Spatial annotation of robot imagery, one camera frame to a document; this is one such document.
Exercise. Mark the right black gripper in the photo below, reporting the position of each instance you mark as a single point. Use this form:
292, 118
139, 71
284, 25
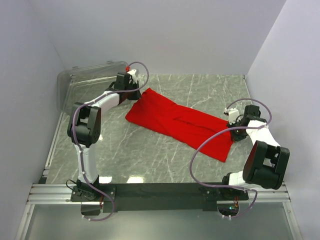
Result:
236, 138

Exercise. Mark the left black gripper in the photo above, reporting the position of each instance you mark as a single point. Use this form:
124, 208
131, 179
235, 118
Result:
137, 96

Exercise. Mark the red t shirt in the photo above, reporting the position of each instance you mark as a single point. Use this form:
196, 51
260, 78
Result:
155, 112

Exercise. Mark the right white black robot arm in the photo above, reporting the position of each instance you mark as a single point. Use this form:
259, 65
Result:
267, 162

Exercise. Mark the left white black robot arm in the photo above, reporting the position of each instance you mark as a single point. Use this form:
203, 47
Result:
84, 128

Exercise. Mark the clear plastic storage bin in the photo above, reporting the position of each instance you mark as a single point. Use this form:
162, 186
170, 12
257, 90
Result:
81, 84

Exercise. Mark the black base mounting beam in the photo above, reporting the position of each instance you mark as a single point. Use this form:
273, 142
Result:
169, 196

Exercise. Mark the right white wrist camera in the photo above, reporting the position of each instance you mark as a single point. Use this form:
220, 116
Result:
232, 114

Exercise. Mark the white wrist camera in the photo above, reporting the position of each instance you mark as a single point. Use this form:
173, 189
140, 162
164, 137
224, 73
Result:
134, 73
232, 114

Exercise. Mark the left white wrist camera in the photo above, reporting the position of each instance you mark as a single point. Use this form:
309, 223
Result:
134, 73

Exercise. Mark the right aluminium side rail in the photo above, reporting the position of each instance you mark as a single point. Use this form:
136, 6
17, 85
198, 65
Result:
292, 221

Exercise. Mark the aluminium extrusion frame rail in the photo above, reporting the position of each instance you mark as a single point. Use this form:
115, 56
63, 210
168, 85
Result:
59, 194

